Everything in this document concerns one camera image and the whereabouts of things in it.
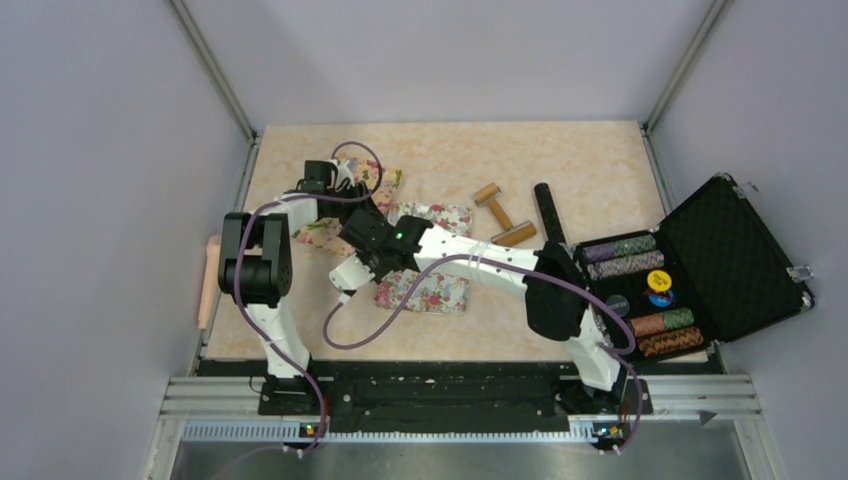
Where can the wooden double-ended rolling pin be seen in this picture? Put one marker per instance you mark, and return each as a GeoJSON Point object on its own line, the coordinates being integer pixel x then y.
{"type": "Point", "coordinates": [511, 234]}

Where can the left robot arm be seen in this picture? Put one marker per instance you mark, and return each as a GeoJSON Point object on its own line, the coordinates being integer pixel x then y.
{"type": "Point", "coordinates": [255, 260]}

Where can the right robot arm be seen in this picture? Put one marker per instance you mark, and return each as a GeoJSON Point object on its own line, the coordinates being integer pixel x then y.
{"type": "Point", "coordinates": [558, 303]}

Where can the black ridged rolling stick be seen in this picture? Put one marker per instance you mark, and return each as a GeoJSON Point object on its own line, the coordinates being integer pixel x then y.
{"type": "Point", "coordinates": [548, 213]}

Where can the open black poker chip case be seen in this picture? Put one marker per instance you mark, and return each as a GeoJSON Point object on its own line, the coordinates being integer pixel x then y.
{"type": "Point", "coordinates": [709, 272]}

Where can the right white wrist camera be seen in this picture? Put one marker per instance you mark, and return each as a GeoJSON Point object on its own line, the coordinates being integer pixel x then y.
{"type": "Point", "coordinates": [349, 276]}

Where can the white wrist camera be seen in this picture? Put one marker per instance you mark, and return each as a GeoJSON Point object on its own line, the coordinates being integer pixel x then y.
{"type": "Point", "coordinates": [344, 177]}
{"type": "Point", "coordinates": [349, 276]}

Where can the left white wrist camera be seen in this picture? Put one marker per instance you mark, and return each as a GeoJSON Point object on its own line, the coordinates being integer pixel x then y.
{"type": "Point", "coordinates": [344, 177]}

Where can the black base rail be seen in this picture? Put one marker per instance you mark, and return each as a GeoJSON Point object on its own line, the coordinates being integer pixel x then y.
{"type": "Point", "coordinates": [445, 403]}

